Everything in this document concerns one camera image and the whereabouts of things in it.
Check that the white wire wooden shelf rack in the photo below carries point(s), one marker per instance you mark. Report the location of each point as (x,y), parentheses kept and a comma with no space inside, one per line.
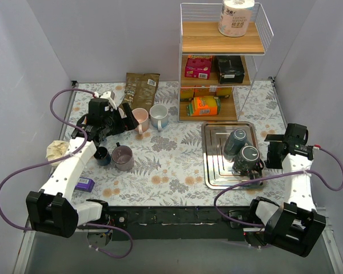
(199,35)

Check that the teal grey mug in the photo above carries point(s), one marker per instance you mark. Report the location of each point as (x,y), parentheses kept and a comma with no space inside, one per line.
(234,143)

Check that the orange green sponge pack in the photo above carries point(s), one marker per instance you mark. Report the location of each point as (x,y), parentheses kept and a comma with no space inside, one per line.
(204,106)

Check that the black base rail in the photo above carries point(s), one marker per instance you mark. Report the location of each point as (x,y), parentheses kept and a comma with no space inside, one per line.
(178,222)

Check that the black box on shelf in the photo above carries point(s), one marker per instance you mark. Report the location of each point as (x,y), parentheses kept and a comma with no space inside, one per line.
(230,69)

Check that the pink Mommy box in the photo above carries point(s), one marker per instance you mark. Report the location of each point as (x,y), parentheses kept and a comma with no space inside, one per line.
(198,66)

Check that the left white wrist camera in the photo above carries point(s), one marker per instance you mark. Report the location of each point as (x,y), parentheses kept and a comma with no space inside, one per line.
(109,95)

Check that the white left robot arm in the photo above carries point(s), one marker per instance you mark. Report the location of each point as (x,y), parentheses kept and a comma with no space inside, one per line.
(50,209)

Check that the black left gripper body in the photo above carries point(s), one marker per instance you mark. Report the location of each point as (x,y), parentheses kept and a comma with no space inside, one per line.
(122,120)

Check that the brown snack bag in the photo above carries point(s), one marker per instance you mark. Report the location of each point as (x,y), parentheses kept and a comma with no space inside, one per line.
(140,90)

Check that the yellow sponge packs row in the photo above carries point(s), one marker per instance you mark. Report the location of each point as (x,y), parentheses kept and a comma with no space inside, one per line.
(188,93)

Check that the mauve purple mug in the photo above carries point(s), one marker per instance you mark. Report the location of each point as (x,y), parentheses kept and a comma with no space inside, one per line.
(122,157)

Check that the pink mug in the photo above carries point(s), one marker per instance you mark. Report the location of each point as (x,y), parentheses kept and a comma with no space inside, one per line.
(142,117)

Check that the purple small box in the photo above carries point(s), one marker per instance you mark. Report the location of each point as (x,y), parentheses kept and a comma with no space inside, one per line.
(84,184)

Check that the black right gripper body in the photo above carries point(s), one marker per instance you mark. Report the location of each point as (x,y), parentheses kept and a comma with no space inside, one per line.
(273,154)

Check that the white blue gradient mug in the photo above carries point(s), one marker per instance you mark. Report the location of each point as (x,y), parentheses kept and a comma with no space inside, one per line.
(159,116)

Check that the dark green mug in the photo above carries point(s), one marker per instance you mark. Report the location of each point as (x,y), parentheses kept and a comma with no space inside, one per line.
(248,162)

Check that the navy blue mug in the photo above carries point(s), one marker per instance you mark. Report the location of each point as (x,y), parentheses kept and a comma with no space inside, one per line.
(102,156)

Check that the toilet paper roll on shelf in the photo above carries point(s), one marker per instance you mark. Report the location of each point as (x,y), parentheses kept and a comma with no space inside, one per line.
(235,17)

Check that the steel tray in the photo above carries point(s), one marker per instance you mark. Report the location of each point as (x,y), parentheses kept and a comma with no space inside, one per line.
(219,172)

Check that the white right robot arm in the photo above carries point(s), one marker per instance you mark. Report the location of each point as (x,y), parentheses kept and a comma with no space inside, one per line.
(294,226)

